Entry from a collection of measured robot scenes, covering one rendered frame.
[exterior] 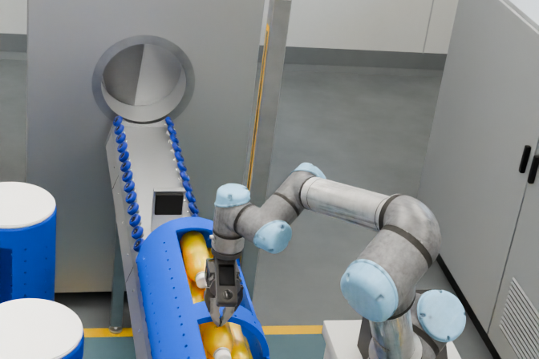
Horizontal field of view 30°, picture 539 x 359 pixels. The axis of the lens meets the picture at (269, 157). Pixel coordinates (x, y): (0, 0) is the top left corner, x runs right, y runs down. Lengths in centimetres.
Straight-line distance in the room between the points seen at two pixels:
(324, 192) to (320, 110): 455
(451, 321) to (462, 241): 254
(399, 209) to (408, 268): 13
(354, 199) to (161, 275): 76
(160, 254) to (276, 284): 213
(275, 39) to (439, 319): 129
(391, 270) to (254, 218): 44
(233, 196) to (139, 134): 178
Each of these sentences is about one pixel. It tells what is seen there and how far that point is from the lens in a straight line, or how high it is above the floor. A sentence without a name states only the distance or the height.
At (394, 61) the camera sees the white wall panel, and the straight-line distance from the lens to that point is 750.
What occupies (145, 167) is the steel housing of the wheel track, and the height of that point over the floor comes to 93.
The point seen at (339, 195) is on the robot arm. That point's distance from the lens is 209.
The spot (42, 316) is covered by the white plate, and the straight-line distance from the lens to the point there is 275.
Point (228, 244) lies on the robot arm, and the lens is 227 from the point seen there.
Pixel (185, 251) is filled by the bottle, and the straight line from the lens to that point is 277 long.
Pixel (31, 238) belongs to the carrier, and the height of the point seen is 98.
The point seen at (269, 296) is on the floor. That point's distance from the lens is 471.
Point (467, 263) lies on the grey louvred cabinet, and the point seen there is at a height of 25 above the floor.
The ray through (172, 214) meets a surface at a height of 100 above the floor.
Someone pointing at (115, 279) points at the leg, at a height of 28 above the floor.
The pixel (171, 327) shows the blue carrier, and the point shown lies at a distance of 247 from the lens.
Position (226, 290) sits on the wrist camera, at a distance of 228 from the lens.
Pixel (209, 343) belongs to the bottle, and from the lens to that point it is 245.
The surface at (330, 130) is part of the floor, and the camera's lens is 640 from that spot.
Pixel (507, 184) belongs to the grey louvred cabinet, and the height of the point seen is 77.
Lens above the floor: 267
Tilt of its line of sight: 27 degrees down
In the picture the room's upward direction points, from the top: 7 degrees clockwise
